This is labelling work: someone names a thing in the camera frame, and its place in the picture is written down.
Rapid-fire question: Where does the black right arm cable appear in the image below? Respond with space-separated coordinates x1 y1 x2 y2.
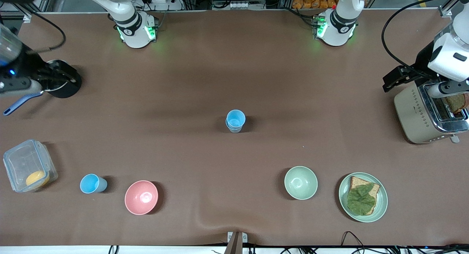
0 1 67 55

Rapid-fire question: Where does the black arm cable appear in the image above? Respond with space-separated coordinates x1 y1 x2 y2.
0 1 67 55
380 0 469 80

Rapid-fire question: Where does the pale green round plate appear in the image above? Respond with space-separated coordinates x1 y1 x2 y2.
339 172 388 223

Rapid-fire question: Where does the black floor cable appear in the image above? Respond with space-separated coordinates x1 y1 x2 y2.
341 231 371 248

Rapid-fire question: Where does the toasted bread slice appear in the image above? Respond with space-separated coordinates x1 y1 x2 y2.
444 94 469 114

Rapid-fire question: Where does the beige and chrome toaster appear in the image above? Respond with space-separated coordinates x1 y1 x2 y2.
394 80 469 144

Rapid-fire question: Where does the green lettuce leaf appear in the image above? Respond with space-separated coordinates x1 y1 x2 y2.
347 183 377 215

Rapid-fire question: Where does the pink bowl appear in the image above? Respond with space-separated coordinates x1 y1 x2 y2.
125 180 159 215

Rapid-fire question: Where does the yellow orange round food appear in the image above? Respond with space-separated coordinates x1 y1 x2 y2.
26 170 50 188

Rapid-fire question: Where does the white power strip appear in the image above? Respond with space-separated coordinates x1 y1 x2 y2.
145 0 184 11

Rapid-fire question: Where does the metal table edge clamp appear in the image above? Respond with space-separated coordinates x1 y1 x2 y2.
226 231 248 254

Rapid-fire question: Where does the long blue handle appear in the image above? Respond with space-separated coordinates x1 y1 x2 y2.
3 92 44 116

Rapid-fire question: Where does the aluminium frame profile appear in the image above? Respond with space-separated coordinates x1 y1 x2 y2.
439 0 469 17

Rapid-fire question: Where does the pale green bowl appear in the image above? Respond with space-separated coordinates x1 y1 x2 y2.
284 166 318 200

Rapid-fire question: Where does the brown bread slice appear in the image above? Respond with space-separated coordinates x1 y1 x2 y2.
349 176 381 215

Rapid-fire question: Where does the brown table mat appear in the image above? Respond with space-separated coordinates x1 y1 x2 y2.
0 8 469 247

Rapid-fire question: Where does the clear plastic food container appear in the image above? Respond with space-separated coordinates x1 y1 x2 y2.
3 139 58 193

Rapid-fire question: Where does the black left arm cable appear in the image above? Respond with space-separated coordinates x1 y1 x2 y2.
380 0 469 80

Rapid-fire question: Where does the black pot with glass lid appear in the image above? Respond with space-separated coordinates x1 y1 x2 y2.
43 59 82 99

